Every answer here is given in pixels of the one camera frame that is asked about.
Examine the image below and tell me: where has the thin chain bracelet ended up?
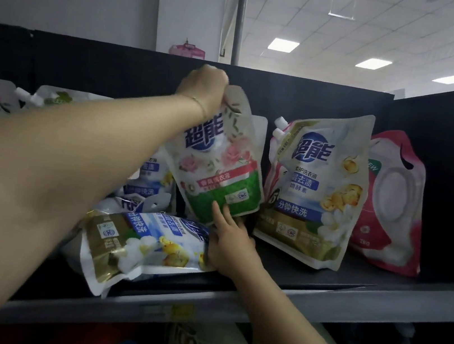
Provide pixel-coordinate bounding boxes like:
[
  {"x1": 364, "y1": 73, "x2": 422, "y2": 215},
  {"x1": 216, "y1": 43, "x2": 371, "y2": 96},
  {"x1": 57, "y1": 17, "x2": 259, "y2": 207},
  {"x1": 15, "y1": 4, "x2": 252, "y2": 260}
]
[{"x1": 175, "y1": 93, "x2": 211, "y2": 123}]

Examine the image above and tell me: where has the grey vertical pole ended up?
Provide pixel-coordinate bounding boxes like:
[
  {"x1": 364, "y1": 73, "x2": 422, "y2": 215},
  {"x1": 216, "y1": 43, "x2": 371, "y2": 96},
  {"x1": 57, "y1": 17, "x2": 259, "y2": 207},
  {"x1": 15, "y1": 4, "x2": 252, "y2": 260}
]
[{"x1": 228, "y1": 0, "x2": 249, "y2": 67}]

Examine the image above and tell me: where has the person's right forearm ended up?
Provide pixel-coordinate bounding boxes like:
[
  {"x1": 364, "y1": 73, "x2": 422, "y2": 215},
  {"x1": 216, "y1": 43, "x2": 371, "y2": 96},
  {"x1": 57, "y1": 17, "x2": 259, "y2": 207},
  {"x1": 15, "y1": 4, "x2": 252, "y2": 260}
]
[{"x1": 222, "y1": 262, "x2": 391, "y2": 344}]

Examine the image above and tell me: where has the person's left hand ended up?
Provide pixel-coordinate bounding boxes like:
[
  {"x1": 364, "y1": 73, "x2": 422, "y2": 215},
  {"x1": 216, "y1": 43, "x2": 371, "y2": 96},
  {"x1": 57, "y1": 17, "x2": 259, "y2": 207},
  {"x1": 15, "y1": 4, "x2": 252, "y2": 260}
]
[{"x1": 171, "y1": 59, "x2": 232, "y2": 121}]

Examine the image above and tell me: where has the rose green Chaoneng pouch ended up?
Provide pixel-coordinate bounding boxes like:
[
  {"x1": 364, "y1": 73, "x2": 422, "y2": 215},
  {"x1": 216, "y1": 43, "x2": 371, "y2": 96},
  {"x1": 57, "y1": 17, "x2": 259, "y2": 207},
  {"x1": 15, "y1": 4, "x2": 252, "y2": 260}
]
[{"x1": 154, "y1": 76, "x2": 281, "y2": 233}]

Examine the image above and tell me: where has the ceiling light panel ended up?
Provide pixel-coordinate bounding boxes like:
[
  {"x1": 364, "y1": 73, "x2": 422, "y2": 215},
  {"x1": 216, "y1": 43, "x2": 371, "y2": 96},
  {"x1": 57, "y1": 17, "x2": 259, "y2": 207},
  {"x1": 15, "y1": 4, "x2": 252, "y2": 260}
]
[
  {"x1": 432, "y1": 71, "x2": 454, "y2": 86},
  {"x1": 267, "y1": 37, "x2": 301, "y2": 55},
  {"x1": 355, "y1": 56, "x2": 393, "y2": 73}
]

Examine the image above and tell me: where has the person's right hand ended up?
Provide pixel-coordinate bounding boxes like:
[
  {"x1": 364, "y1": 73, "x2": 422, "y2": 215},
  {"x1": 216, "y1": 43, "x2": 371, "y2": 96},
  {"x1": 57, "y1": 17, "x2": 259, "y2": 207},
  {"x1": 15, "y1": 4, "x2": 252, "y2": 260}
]
[{"x1": 201, "y1": 200, "x2": 273, "y2": 286}]

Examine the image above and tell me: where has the yellow price label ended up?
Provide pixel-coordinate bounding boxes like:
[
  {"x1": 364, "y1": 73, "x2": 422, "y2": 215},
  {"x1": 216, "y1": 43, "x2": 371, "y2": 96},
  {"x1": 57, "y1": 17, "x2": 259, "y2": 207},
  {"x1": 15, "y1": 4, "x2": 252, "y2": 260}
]
[{"x1": 141, "y1": 298, "x2": 198, "y2": 327}]

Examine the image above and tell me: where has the pink bagged item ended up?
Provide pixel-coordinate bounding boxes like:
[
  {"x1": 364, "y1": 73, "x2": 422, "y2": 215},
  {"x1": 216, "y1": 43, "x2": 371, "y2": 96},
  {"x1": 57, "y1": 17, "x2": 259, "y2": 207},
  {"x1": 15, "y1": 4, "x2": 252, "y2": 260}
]
[{"x1": 168, "y1": 37, "x2": 208, "y2": 60}]

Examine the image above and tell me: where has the person's left forearm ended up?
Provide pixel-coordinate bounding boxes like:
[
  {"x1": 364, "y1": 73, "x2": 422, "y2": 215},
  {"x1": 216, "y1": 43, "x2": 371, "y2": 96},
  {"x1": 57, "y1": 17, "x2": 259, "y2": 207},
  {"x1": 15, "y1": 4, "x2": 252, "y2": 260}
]
[{"x1": 0, "y1": 67, "x2": 211, "y2": 344}]

